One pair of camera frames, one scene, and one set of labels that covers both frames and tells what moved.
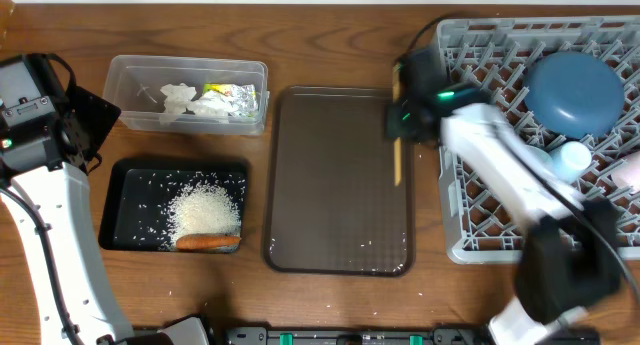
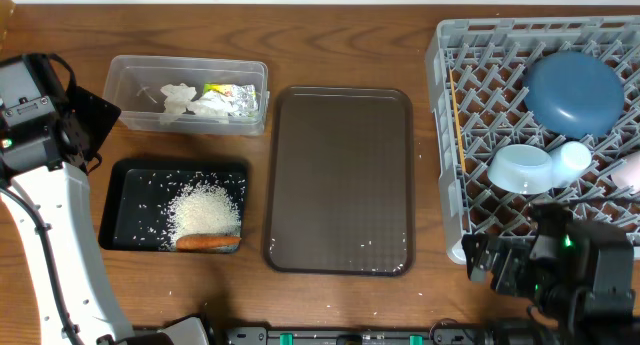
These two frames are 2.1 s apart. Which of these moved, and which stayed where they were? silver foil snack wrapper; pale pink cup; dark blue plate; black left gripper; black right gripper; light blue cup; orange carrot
Moved: black right gripper
Stayed: black left gripper; pale pink cup; dark blue plate; light blue cup; silver foil snack wrapper; orange carrot
